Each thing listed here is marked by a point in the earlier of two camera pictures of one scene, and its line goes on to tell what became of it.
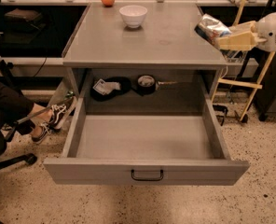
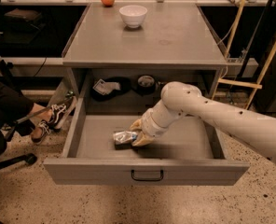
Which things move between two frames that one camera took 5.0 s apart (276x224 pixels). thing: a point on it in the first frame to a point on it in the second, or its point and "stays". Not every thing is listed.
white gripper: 272,31 to 148,124
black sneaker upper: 62,105 stays
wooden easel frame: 241,84 stays
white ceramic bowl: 133,15 stays
